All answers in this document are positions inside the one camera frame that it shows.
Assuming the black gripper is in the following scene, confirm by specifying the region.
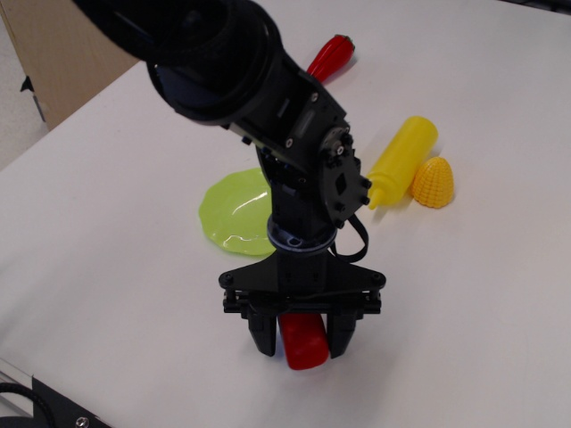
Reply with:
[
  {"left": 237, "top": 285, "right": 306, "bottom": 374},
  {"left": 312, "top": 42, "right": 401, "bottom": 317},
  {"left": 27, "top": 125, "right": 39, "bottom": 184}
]
[{"left": 219, "top": 251, "right": 386, "bottom": 358}]

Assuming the red toy sushi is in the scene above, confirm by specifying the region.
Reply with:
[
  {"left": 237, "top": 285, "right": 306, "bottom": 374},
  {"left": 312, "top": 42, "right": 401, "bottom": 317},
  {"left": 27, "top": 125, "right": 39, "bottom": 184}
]
[{"left": 278, "top": 313, "right": 329, "bottom": 371}]

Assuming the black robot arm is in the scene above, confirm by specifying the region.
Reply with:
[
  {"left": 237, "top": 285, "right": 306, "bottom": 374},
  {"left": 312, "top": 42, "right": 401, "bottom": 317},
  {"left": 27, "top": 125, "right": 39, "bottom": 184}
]
[{"left": 78, "top": 1, "right": 385, "bottom": 358}]

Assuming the green plastic plate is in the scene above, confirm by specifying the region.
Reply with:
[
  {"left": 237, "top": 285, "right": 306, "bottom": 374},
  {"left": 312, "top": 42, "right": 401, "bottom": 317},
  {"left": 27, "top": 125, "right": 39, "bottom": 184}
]
[{"left": 198, "top": 168, "right": 274, "bottom": 257}]

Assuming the yellow mustard bottle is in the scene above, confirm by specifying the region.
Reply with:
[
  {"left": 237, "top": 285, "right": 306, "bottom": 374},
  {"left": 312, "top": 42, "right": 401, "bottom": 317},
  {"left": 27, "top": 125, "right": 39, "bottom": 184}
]
[{"left": 367, "top": 116, "right": 438, "bottom": 210}]

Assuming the yellow toy corn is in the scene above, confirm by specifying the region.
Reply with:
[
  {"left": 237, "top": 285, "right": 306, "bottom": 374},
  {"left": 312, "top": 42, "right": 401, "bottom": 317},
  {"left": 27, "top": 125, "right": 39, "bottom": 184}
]
[{"left": 411, "top": 157, "right": 454, "bottom": 209}]

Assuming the red toy chili pepper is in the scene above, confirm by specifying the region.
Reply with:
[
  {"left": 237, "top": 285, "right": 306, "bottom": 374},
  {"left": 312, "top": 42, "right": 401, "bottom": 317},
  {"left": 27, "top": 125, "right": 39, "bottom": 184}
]
[{"left": 307, "top": 35, "right": 355, "bottom": 83}]

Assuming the brown cardboard box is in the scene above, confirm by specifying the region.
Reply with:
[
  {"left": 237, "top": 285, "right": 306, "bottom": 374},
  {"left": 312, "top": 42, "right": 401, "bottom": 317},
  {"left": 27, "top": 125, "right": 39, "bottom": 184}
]
[{"left": 1, "top": 1, "right": 138, "bottom": 130}]

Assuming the black cable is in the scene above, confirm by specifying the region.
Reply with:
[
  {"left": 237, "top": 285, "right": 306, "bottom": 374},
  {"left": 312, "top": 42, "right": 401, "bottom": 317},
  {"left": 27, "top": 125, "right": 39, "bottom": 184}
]
[{"left": 332, "top": 213, "right": 370, "bottom": 263}]

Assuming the black metal corner bracket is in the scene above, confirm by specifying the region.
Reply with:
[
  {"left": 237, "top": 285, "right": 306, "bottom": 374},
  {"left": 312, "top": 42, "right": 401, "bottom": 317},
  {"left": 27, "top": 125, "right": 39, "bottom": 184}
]
[{"left": 31, "top": 377, "right": 111, "bottom": 428}]

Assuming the aluminium table frame rail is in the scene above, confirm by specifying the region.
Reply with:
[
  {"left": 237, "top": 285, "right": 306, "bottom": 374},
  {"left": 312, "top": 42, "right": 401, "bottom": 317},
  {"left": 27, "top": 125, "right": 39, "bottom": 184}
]
[{"left": 0, "top": 358, "right": 35, "bottom": 418}]

